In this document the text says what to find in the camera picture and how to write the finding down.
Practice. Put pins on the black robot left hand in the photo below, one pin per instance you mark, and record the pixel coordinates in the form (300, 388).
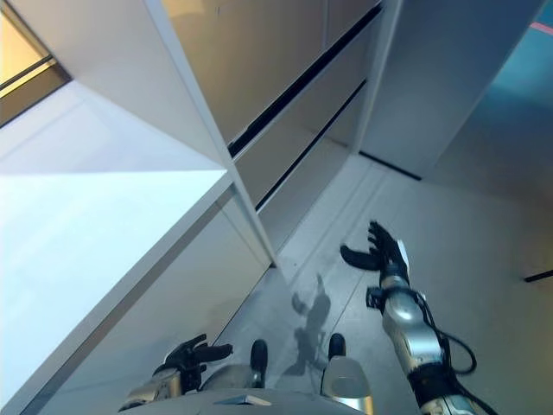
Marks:
(190, 354)

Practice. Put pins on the black floor bar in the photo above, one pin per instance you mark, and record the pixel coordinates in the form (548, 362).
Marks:
(539, 276)

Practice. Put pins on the silver robot right leg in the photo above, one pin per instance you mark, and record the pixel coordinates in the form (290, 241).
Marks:
(345, 376)

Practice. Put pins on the orange window black frame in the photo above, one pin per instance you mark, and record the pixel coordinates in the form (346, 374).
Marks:
(21, 65)

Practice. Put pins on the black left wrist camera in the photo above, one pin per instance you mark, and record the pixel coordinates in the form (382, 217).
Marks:
(193, 380)

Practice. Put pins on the grey robot torso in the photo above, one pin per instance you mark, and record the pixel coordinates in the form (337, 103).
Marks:
(242, 402)

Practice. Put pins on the steel lower fridge drawer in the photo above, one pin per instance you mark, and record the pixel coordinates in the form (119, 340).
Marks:
(315, 181)

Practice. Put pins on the tall white cabinet panel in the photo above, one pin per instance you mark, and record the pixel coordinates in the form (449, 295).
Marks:
(121, 65)

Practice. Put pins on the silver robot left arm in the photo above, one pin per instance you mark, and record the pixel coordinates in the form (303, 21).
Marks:
(151, 391)

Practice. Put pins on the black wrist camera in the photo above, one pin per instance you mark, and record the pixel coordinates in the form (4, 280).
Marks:
(375, 297)
(193, 380)

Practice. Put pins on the grey side cabinet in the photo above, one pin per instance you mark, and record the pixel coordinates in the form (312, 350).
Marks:
(445, 78)

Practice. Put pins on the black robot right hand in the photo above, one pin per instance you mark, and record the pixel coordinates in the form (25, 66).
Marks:
(384, 255)

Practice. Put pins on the stainless steel fridge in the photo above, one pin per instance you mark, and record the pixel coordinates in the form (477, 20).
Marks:
(268, 56)

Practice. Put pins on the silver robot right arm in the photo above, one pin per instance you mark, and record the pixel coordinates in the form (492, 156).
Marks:
(415, 337)

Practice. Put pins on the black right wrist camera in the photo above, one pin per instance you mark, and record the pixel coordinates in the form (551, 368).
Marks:
(375, 297)

